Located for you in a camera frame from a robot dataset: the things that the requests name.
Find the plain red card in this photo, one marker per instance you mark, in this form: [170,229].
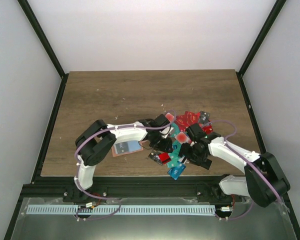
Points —
[208,129]

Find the blue VIP card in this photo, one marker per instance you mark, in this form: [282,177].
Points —
[176,171]

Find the white slotted cable duct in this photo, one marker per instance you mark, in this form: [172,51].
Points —
[125,210]

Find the white red circle card lower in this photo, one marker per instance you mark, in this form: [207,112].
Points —
[182,138]

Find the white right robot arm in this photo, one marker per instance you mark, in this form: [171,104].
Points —
[264,180]

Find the black card right bottom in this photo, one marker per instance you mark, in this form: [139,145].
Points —
[206,164]

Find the black VIP card lower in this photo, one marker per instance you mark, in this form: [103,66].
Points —
[154,156]

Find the grey metal tray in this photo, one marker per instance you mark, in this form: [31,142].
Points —
[247,222]

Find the red stripe card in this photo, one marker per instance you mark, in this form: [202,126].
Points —
[164,158]

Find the black VIP logo card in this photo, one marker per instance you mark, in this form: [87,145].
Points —
[204,117]

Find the white red circle card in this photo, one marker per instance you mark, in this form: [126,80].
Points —
[182,138]
[170,117]

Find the red VIP card behind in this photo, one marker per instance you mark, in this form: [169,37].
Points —
[187,119]

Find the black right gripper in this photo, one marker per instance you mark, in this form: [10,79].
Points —
[184,152]

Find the teal VIP card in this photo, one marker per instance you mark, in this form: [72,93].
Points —
[174,158]

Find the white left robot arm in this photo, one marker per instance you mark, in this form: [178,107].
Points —
[93,145]

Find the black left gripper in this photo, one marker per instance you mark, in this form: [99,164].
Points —
[165,147]

